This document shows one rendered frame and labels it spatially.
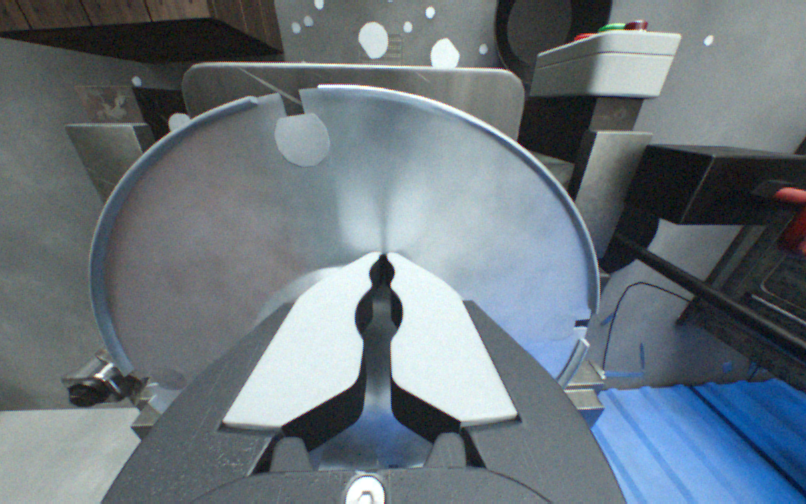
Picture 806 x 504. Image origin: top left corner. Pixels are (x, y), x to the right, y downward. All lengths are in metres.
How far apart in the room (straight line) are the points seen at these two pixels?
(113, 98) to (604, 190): 0.48
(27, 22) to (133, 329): 0.65
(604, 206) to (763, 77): 1.15
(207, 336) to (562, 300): 0.21
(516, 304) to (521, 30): 0.89
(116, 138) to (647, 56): 0.48
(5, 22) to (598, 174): 0.88
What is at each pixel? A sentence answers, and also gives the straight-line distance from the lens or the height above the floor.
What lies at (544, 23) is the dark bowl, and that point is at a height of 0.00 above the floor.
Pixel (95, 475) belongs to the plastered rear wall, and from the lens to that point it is 2.03.
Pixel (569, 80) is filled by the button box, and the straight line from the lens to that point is 0.37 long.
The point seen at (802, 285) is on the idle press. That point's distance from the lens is 1.75.
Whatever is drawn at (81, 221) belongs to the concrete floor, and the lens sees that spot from 1.45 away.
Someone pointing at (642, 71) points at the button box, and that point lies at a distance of 0.37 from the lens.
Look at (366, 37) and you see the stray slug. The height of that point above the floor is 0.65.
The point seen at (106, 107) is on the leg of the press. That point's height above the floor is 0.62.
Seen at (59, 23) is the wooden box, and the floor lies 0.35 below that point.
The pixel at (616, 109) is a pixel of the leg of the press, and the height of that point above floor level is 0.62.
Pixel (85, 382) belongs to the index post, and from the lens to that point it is 0.26.
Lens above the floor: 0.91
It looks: 61 degrees down
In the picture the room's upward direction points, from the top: 174 degrees clockwise
